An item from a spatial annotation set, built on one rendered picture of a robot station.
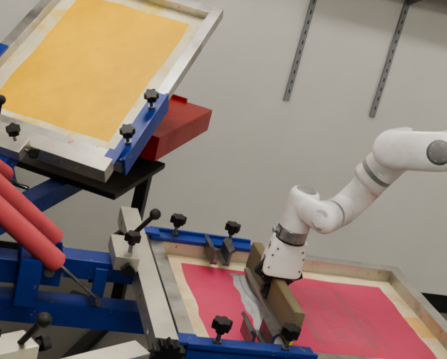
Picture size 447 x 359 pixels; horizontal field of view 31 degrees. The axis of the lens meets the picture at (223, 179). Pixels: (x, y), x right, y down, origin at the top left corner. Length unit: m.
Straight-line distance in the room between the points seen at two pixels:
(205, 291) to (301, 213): 0.35
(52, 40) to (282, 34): 1.53
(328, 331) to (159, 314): 0.52
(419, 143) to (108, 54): 1.28
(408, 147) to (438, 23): 2.59
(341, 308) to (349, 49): 2.11
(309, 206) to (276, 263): 0.18
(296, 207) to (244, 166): 2.19
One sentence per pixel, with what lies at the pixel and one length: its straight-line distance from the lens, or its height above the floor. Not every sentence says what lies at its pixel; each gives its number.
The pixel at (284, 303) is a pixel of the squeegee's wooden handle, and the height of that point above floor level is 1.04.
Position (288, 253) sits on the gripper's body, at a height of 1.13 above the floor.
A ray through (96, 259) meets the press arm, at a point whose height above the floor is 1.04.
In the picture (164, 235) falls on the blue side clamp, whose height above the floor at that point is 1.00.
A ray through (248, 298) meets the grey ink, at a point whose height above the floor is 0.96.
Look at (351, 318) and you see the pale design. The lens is 2.19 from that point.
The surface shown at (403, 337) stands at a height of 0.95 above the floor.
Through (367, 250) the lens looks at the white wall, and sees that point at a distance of 4.55.
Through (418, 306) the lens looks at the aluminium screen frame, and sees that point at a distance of 2.34.
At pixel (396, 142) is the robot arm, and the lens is 1.73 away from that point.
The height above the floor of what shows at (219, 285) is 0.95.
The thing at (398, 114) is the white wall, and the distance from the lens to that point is 4.31.
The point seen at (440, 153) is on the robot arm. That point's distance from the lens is 1.70.
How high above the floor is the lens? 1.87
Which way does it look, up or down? 18 degrees down
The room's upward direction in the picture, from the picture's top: 14 degrees clockwise
